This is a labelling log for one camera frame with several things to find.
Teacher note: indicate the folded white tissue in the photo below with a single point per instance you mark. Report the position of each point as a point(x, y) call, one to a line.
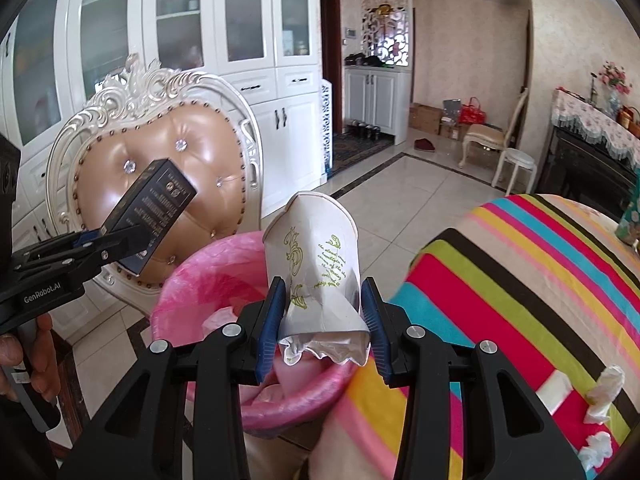
point(554, 391)

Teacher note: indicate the teal snack bag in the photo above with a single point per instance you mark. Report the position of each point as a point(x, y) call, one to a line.
point(628, 228)

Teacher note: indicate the cardboard box on floor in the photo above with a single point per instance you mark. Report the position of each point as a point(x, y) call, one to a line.
point(425, 118)

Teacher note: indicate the white glass door cabinet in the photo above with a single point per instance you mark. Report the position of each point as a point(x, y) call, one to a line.
point(56, 53)

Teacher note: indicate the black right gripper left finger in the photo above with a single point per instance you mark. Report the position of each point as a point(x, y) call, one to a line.
point(138, 431)

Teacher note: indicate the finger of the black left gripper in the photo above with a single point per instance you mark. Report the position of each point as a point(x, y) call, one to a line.
point(95, 244)

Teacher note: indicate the red gift bag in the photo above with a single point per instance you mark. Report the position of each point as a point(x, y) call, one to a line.
point(471, 112)

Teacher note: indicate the black upright piano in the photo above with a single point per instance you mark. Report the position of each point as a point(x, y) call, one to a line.
point(585, 173)

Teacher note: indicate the pink lined trash bin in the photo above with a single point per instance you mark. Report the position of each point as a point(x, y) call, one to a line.
point(208, 291)

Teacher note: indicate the pink flower bouquet vase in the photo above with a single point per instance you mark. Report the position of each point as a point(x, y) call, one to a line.
point(615, 82)

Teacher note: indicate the cream dining chair far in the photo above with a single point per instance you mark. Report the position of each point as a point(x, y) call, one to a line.
point(489, 137)

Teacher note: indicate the floral lace piano cover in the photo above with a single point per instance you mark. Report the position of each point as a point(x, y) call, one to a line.
point(594, 127)

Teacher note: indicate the black cosmetic box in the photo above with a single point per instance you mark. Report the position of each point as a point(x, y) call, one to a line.
point(155, 201)

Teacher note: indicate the person's left hand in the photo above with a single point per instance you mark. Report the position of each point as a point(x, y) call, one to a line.
point(41, 354)

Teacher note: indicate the colourful striped tablecloth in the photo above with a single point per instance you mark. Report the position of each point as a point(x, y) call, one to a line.
point(547, 280)

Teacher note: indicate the small crumpled white tissue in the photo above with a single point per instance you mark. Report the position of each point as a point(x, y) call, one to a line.
point(597, 450)

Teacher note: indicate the ornate tan leather chair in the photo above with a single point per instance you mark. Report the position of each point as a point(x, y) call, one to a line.
point(176, 153)

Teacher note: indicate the white round stool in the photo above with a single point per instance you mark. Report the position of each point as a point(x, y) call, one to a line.
point(520, 161)

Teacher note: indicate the white low shoe cabinet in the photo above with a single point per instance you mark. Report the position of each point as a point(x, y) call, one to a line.
point(380, 97)

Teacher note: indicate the crushed white paper cup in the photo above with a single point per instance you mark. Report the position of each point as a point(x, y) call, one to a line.
point(313, 246)

